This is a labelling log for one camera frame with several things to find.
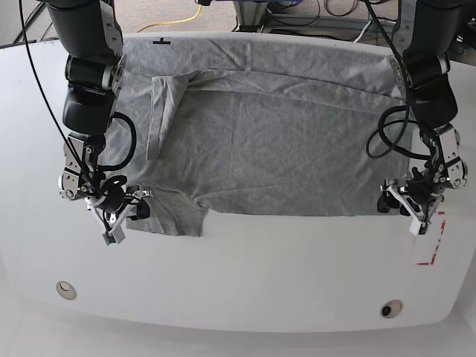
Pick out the white cable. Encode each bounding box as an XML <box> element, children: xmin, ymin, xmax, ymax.
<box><xmin>351</xmin><ymin>16</ymin><xmax>401</xmax><ymax>44</ymax></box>

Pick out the left table grommet hole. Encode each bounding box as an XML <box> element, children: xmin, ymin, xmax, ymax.
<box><xmin>56</xmin><ymin>281</ymin><xmax>77</xmax><ymax>301</ymax></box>

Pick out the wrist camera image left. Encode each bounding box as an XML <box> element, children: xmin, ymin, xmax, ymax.
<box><xmin>102</xmin><ymin>227</ymin><xmax>125</xmax><ymax>245</ymax></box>

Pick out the aluminium frame base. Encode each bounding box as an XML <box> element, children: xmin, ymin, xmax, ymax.
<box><xmin>231</xmin><ymin>1</ymin><xmax>397</xmax><ymax>42</ymax></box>

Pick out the black robot arm image left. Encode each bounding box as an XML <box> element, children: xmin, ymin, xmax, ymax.
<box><xmin>45</xmin><ymin>1</ymin><xmax>152</xmax><ymax>244</ymax></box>

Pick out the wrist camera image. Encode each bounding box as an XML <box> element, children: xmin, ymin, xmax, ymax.
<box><xmin>409</xmin><ymin>218</ymin><xmax>431</xmax><ymax>237</ymax></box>
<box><xmin>102</xmin><ymin>227</ymin><xmax>125</xmax><ymax>245</ymax></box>

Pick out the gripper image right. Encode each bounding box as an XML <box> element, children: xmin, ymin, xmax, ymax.
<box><xmin>377</xmin><ymin>169</ymin><xmax>446</xmax><ymax>224</ymax></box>

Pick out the right table grommet hole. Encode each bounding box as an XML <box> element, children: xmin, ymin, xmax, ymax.
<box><xmin>380</xmin><ymin>300</ymin><xmax>403</xmax><ymax>319</ymax></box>

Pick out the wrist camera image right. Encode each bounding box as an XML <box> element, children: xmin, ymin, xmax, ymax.
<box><xmin>409</xmin><ymin>218</ymin><xmax>431</xmax><ymax>237</ymax></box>

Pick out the red tape rectangle marking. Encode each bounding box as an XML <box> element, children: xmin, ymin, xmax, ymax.
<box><xmin>412</xmin><ymin>211</ymin><xmax>446</xmax><ymax>266</ymax></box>

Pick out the grey t-shirt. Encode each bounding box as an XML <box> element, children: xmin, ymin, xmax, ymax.
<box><xmin>116</xmin><ymin>37</ymin><xmax>408</xmax><ymax>237</ymax></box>

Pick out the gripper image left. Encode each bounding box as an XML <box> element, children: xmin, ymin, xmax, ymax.
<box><xmin>85</xmin><ymin>181</ymin><xmax>153</xmax><ymax>233</ymax></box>

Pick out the table grommet hole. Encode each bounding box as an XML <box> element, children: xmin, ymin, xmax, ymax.
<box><xmin>380</xmin><ymin>300</ymin><xmax>403</xmax><ymax>319</ymax></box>
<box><xmin>56</xmin><ymin>281</ymin><xmax>77</xmax><ymax>301</ymax></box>

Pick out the yellow cable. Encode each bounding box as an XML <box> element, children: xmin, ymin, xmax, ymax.
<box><xmin>136</xmin><ymin>3</ymin><xmax>204</xmax><ymax>33</ymax></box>

